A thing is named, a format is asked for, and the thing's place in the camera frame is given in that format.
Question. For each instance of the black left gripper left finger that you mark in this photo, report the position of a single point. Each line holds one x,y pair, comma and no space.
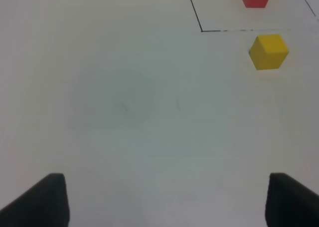
44,205

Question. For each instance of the yellow cube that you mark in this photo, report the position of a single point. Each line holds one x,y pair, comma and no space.
268,52

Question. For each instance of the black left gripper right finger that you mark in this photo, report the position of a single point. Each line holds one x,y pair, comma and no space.
290,204

